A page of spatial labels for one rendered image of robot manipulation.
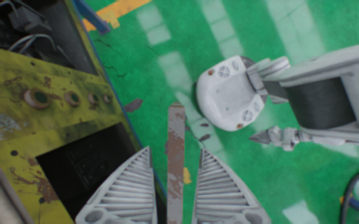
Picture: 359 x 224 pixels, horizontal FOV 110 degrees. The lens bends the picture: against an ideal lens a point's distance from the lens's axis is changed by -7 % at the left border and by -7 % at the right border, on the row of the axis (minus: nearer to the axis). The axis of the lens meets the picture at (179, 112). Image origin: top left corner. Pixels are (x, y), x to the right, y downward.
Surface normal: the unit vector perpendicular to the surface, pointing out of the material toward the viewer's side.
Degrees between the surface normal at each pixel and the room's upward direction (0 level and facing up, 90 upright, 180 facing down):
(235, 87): 0
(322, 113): 51
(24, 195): 90
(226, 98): 0
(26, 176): 90
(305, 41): 0
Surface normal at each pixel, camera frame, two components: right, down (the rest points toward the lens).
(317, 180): 0.02, 0.09
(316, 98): -0.66, 0.44
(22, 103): 0.91, -0.41
